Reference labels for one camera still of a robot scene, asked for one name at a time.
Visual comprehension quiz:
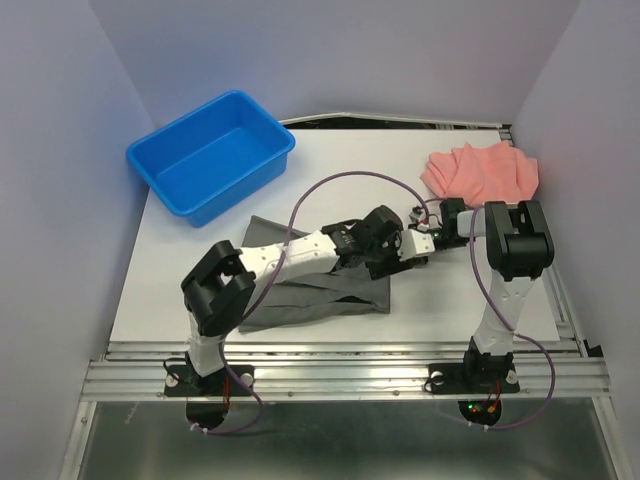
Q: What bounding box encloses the grey skirt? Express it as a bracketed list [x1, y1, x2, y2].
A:
[237, 214, 392, 335]

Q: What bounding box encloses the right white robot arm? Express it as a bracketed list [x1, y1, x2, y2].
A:
[428, 199, 555, 394]

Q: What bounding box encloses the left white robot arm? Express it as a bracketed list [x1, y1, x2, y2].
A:
[181, 206, 435, 394]

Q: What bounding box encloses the pink folded skirt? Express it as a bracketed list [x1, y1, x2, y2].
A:
[420, 141, 539, 208]

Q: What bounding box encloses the blue plastic bin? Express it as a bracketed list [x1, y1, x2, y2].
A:
[126, 90, 296, 228]

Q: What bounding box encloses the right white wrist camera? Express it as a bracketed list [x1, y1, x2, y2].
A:
[409, 206, 429, 231]

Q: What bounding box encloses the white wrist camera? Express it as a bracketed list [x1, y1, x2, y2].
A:
[398, 229, 435, 262]
[409, 206, 429, 231]

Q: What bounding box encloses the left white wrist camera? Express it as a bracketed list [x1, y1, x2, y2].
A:
[398, 229, 435, 262]

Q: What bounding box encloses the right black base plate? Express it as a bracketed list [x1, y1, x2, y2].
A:
[423, 362, 520, 395]

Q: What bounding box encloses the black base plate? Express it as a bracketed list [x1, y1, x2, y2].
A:
[423, 362, 520, 395]
[164, 363, 253, 398]

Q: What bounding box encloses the aluminium rail frame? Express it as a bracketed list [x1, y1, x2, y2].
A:
[61, 122, 632, 479]

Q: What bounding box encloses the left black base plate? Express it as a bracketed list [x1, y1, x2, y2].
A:
[164, 363, 253, 398]

